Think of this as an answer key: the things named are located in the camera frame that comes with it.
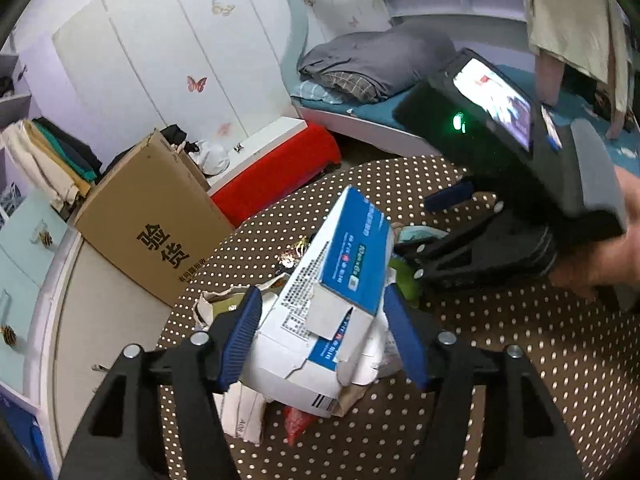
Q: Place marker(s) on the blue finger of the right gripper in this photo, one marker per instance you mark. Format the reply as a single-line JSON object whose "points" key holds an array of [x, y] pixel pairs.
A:
{"points": [[449, 197]]}

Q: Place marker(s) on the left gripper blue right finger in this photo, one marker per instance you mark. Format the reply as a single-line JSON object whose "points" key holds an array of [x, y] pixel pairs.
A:
{"points": [[429, 354]]}

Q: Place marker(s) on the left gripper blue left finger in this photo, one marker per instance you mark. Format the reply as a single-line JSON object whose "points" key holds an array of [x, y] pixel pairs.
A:
{"points": [[214, 357]]}

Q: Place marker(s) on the blue white medicine box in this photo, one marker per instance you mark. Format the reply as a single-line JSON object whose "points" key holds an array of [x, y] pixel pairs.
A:
{"points": [[310, 343]]}

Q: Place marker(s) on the person's right hand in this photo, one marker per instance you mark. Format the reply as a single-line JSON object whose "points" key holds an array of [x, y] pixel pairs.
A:
{"points": [[611, 262]]}

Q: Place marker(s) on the green snack wrapper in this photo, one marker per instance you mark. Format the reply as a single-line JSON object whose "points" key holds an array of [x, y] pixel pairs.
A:
{"points": [[408, 285]]}

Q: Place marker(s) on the large brown cardboard box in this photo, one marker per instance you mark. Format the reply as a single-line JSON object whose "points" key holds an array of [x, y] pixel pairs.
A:
{"points": [[152, 218]]}

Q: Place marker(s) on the grey folded duvet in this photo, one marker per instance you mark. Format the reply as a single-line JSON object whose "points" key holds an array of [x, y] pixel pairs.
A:
{"points": [[371, 67]]}

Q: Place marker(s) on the cream hanging sweater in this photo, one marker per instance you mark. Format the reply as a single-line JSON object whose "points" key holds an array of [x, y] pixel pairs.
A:
{"points": [[588, 35]]}

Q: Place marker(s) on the red storage bench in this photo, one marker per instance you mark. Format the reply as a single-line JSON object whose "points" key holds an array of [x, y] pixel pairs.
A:
{"points": [[270, 164]]}

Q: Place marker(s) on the white plastic bag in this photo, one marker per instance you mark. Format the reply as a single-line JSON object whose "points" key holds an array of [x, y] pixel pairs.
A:
{"points": [[212, 158]]}

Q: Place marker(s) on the teal drawer cabinet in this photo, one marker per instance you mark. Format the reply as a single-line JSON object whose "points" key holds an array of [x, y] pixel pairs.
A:
{"points": [[29, 241]]}

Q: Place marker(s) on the hanging clothes row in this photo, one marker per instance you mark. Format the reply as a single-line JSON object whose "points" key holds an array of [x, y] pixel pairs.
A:
{"points": [[54, 166]]}

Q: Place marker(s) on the white wardrobe with butterflies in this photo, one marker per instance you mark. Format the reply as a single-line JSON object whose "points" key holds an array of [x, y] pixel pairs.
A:
{"points": [[207, 66]]}

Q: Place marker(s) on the lilac stair shelf unit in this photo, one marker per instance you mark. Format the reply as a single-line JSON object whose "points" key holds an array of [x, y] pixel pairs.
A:
{"points": [[17, 103]]}

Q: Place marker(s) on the teal bunk bed frame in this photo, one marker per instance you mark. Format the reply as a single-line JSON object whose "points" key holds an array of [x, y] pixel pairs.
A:
{"points": [[297, 48]]}

